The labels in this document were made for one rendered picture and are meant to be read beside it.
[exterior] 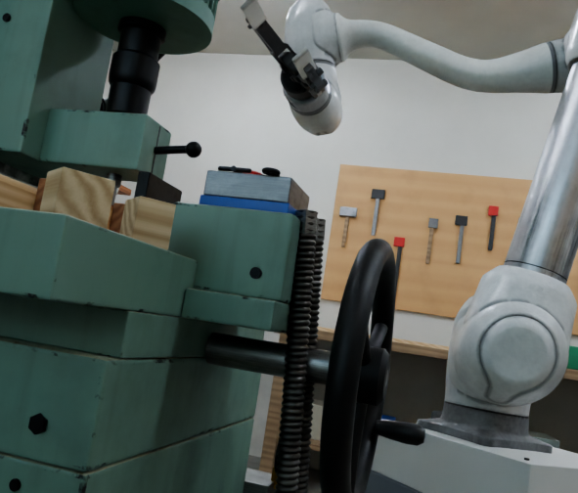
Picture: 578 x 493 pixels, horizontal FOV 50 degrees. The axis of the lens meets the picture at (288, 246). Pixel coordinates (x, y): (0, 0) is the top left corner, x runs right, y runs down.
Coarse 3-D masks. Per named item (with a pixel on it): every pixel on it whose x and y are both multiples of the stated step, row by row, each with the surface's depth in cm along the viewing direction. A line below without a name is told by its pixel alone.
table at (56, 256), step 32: (0, 224) 44; (32, 224) 43; (64, 224) 42; (0, 256) 43; (32, 256) 43; (64, 256) 43; (96, 256) 46; (128, 256) 51; (160, 256) 56; (0, 288) 43; (32, 288) 42; (64, 288) 43; (96, 288) 47; (128, 288) 52; (160, 288) 57; (192, 288) 64; (224, 320) 61; (256, 320) 60; (288, 320) 65
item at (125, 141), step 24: (48, 120) 77; (72, 120) 76; (96, 120) 75; (120, 120) 75; (144, 120) 74; (48, 144) 77; (72, 144) 76; (96, 144) 75; (120, 144) 74; (144, 144) 74; (168, 144) 80; (72, 168) 78; (96, 168) 76; (120, 168) 74; (144, 168) 75
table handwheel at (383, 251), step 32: (384, 256) 61; (352, 288) 56; (384, 288) 73; (352, 320) 54; (384, 320) 76; (224, 352) 68; (256, 352) 68; (320, 352) 67; (352, 352) 53; (384, 352) 65; (352, 384) 52; (384, 384) 64; (352, 416) 53; (320, 448) 54; (352, 448) 64; (320, 480) 56; (352, 480) 63
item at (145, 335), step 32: (0, 320) 55; (32, 320) 54; (64, 320) 54; (96, 320) 53; (128, 320) 52; (160, 320) 58; (192, 320) 65; (96, 352) 52; (128, 352) 53; (160, 352) 59; (192, 352) 66
